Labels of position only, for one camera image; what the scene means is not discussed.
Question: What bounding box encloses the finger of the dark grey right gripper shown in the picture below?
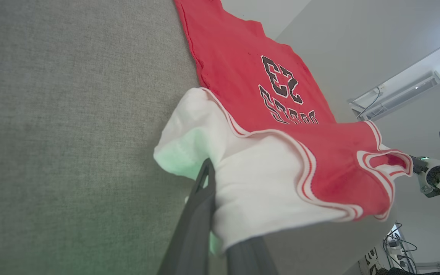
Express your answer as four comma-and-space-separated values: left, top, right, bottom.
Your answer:
411, 156, 429, 175

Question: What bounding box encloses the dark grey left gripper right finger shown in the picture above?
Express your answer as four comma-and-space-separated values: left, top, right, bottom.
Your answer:
226, 237, 280, 275

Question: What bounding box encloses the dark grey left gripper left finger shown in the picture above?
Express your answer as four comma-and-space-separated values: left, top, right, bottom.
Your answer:
158, 159, 217, 275

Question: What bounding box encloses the white green right gripper body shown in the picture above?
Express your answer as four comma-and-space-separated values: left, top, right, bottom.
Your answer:
419, 156, 440, 198

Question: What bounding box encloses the red and white basketball jersey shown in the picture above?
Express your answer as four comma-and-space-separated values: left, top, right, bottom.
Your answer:
154, 0, 414, 256

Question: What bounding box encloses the black and white patterned object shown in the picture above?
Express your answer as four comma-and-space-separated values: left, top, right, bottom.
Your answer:
364, 247, 388, 275

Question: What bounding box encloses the grey fabric sofa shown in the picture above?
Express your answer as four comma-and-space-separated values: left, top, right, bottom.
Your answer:
0, 0, 387, 275

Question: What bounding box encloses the thin black hanging cable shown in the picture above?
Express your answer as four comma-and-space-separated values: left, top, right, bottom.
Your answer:
357, 87, 382, 119

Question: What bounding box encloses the black floor cable bundle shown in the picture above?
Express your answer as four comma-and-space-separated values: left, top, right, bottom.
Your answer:
382, 223, 418, 270

